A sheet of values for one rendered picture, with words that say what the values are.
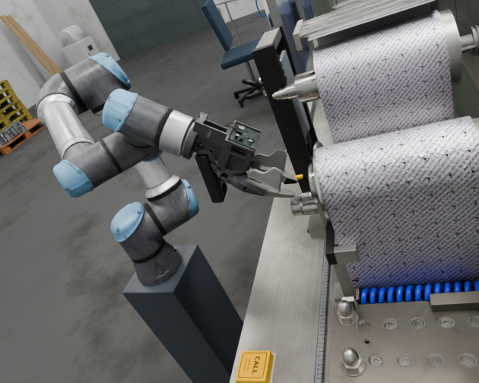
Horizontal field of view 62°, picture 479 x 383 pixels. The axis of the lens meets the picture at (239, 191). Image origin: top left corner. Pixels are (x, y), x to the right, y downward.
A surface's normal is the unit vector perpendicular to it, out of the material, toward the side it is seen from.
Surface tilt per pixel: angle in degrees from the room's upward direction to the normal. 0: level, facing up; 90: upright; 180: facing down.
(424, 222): 90
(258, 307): 0
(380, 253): 90
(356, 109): 92
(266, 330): 0
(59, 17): 90
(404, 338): 0
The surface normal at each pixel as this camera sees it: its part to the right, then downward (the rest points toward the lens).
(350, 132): -0.21, 0.63
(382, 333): -0.36, -0.78
